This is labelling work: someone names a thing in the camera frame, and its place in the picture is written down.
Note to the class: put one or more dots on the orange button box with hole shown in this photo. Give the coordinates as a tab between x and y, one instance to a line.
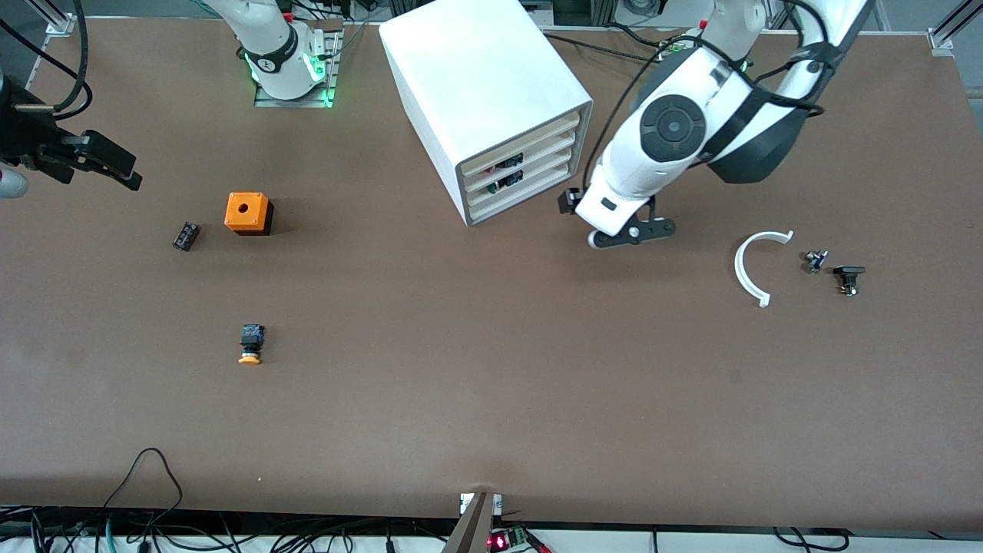
246	211

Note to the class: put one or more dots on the small black switch part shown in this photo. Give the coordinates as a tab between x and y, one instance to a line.
848	276

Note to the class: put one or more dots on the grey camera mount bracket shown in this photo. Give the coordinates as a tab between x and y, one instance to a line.
472	526

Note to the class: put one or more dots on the black part inside drawer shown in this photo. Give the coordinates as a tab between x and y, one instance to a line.
507	182
508	162

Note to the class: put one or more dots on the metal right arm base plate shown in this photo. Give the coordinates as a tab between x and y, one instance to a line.
292	102

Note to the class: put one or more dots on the orange-capped push button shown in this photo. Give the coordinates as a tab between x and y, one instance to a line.
251	342

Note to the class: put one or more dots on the aluminium frame corner profile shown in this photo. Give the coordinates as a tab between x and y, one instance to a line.
60	24
948	31

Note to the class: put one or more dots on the circuit board with red light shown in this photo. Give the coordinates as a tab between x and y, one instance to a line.
511	538

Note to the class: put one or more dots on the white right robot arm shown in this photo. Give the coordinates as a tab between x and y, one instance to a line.
269	38

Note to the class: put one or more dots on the small black terminal block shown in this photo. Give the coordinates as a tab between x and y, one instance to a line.
186	236

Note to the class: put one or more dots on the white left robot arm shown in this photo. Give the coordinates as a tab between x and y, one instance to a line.
676	123

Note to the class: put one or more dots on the white curved plastic arc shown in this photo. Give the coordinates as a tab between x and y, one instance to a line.
739	269

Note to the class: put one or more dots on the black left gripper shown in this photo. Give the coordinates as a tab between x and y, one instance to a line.
568	202

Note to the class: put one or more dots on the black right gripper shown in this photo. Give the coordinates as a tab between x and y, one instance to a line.
29	140

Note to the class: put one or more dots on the small metal switch part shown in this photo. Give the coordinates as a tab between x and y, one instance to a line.
814	262

